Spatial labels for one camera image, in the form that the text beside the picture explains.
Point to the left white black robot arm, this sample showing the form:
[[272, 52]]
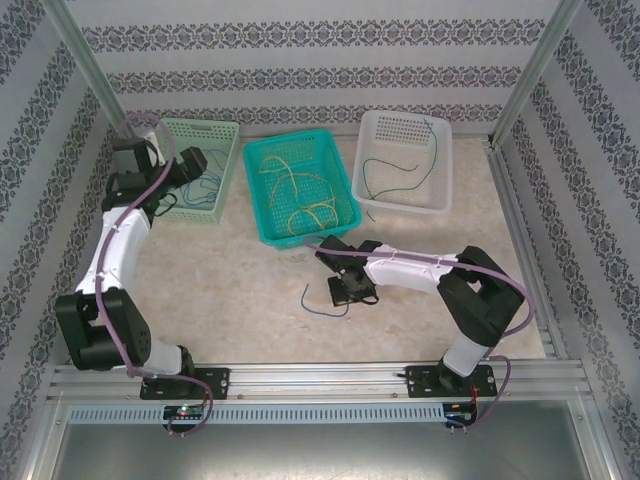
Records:
[[117, 250]]

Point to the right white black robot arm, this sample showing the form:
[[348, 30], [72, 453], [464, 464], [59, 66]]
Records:
[[405, 270]]

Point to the light green plastic basket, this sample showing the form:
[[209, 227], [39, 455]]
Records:
[[200, 210]]

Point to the teal plastic basket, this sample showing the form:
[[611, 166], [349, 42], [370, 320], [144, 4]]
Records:
[[325, 160]]

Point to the white plastic basket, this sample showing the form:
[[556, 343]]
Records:
[[400, 145]]

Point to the right controller circuit board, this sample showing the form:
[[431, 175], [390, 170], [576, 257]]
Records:
[[461, 416]]

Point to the controller circuit board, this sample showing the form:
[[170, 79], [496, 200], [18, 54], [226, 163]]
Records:
[[185, 412], [461, 416]]

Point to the grey metal front panel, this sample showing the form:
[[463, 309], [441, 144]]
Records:
[[320, 452]]

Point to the right aluminium floor beam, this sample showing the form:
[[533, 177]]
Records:
[[505, 190]]

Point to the left controller circuit board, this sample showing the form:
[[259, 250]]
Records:
[[185, 412]]

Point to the aluminium mounting rail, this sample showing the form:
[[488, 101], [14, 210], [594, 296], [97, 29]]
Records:
[[320, 380]]

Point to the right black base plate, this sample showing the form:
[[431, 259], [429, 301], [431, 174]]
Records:
[[417, 382]]

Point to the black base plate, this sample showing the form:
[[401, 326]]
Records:
[[417, 382], [220, 382]]

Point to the left aluminium frame post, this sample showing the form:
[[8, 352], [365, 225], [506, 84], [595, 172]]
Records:
[[98, 75]]

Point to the aluminium frame post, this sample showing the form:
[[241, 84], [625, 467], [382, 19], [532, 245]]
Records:
[[532, 75], [98, 75]]

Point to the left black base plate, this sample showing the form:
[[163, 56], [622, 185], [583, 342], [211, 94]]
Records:
[[220, 382]]

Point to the right aluminium frame post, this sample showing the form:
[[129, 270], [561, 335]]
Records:
[[532, 75]]

